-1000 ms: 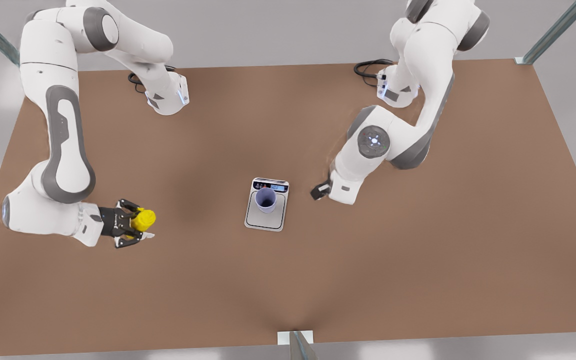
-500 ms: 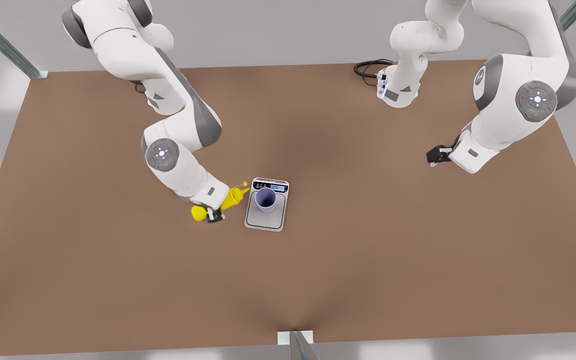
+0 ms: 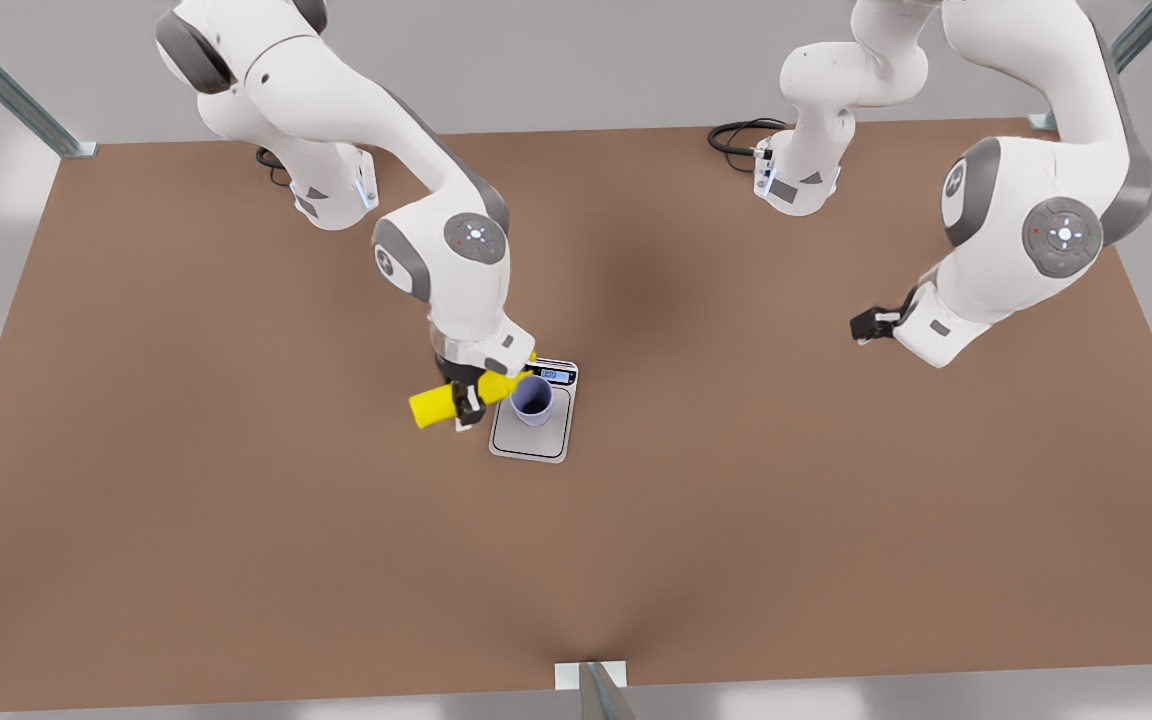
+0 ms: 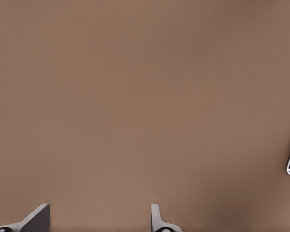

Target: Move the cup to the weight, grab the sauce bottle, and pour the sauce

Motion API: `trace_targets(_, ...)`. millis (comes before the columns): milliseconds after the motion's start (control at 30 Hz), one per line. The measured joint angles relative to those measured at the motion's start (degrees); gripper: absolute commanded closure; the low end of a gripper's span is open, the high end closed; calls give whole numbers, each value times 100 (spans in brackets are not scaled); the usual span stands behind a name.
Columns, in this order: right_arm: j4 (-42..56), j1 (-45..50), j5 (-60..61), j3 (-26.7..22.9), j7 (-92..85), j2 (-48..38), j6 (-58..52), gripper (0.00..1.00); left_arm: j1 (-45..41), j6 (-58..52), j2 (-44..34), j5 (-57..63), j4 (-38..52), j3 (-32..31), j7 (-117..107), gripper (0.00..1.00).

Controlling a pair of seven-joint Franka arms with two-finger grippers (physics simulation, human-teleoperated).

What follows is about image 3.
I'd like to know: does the yellow sauce bottle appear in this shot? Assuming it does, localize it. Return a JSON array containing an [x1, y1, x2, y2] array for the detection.
[[408, 352, 538, 431]]

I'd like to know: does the silver frame post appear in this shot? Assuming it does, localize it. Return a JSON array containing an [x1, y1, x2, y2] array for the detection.
[[0, 8, 98, 159], [1028, 0, 1152, 133], [554, 660, 638, 720]]

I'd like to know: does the grey kitchen scale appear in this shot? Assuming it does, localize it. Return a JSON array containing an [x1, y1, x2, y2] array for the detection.
[[488, 358, 579, 465]]

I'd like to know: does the lavender cup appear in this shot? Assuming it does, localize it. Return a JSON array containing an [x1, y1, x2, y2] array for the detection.
[[509, 375, 555, 429]]

